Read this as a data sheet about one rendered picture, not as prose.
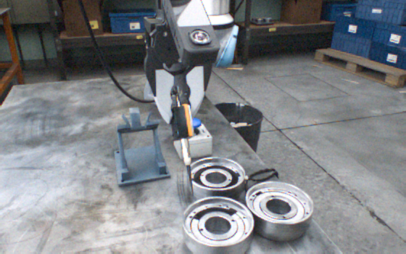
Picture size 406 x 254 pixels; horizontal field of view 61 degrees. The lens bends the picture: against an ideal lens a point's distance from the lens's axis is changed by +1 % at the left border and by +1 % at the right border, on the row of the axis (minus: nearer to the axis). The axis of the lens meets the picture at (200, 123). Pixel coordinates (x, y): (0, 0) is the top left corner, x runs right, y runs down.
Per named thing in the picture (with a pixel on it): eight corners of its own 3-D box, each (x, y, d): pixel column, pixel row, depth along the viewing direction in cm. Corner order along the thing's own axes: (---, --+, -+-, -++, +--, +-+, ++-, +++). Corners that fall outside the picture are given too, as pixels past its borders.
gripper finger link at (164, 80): (164, 112, 57) (168, 57, 53) (172, 127, 51) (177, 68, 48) (146, 112, 56) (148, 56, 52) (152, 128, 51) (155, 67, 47)
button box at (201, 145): (212, 155, 74) (212, 136, 72) (180, 160, 72) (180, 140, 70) (201, 138, 81) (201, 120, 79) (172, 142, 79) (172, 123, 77)
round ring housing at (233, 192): (193, 213, 57) (193, 194, 55) (183, 178, 66) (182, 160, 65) (252, 204, 59) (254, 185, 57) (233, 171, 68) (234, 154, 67)
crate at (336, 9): (346, 17, 491) (350, 0, 482) (364, 20, 458) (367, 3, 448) (314, 18, 480) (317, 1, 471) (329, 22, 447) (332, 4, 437)
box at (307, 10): (325, 23, 440) (330, -13, 421) (288, 25, 427) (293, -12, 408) (306, 18, 478) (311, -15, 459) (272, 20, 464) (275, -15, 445)
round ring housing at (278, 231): (323, 224, 55) (328, 203, 53) (281, 255, 49) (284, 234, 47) (272, 192, 62) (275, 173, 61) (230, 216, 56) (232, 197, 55)
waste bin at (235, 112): (267, 189, 195) (274, 122, 176) (212, 199, 186) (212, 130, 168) (243, 159, 224) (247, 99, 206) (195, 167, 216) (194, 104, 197)
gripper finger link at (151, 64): (173, 93, 51) (177, 35, 48) (176, 97, 50) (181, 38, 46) (142, 93, 50) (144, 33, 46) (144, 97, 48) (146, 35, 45)
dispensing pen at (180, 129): (186, 197, 48) (168, 83, 50) (180, 196, 52) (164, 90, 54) (201, 194, 48) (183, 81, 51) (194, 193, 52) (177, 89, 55)
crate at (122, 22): (154, 27, 419) (153, 8, 410) (158, 33, 386) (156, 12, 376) (111, 28, 408) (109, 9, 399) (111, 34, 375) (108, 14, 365)
